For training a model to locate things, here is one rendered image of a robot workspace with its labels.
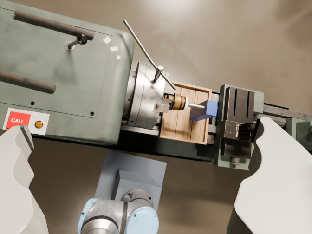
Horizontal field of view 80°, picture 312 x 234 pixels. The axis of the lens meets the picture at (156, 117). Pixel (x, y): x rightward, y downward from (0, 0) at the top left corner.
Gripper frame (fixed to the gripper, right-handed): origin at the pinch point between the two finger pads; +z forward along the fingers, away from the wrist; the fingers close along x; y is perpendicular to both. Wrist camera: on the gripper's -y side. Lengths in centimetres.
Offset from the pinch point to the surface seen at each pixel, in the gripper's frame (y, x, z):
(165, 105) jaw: 33, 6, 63
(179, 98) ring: 35, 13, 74
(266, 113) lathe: 65, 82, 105
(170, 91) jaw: 33, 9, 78
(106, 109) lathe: 29, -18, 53
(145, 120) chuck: 39, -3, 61
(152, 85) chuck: 24, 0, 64
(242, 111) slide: 54, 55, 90
